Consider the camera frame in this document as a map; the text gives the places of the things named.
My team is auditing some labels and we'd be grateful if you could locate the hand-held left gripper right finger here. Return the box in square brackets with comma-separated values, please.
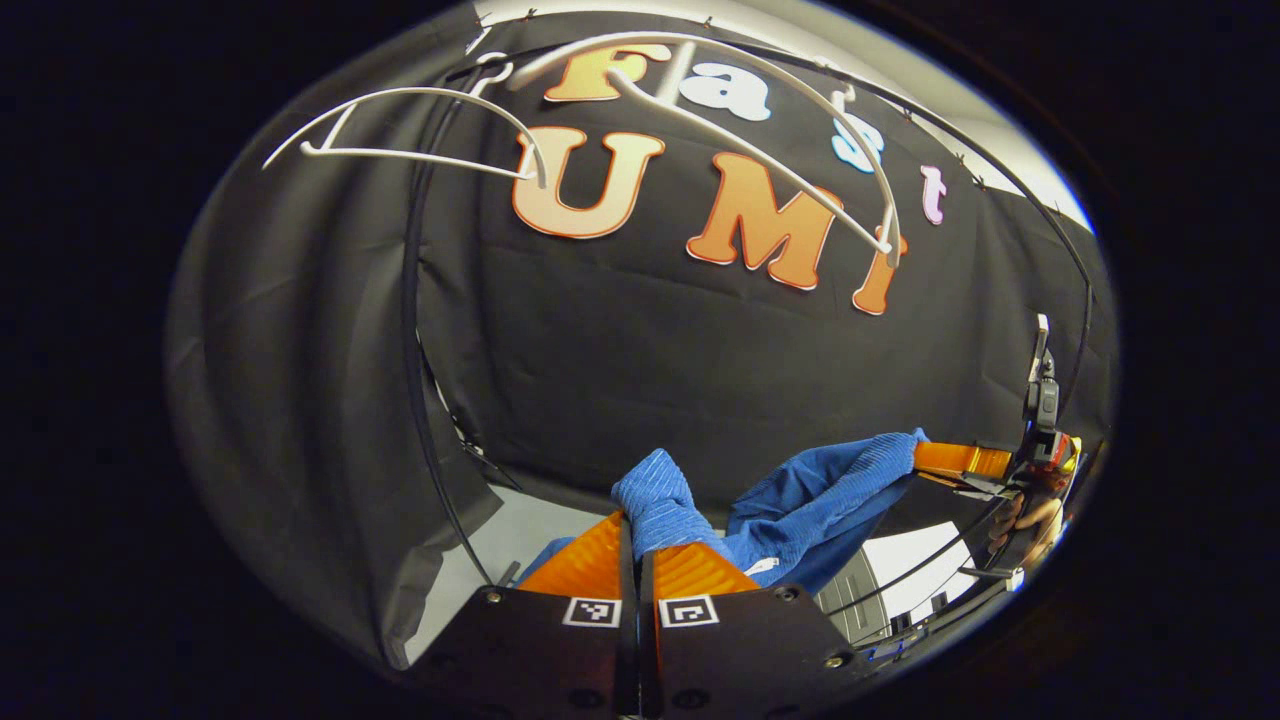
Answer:
[638, 543, 871, 720]

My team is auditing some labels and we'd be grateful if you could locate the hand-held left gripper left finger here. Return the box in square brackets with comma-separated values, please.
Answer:
[405, 512, 639, 720]

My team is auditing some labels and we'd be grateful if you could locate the blue corduroy jacket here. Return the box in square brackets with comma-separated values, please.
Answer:
[520, 428, 931, 599]

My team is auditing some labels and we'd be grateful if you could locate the small white clothes hanger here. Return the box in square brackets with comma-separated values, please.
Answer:
[262, 52, 549, 191]

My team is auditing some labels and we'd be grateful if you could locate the large white clothes hanger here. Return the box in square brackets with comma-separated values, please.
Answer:
[505, 30, 904, 269]

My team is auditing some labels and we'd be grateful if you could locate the grey box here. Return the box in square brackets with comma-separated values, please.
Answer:
[815, 550, 883, 643]

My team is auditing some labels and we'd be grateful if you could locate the black backdrop cloth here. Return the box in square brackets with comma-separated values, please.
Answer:
[165, 10, 1121, 671]

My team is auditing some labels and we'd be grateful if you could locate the black clothes rack rail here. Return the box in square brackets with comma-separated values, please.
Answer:
[400, 35, 1096, 591]

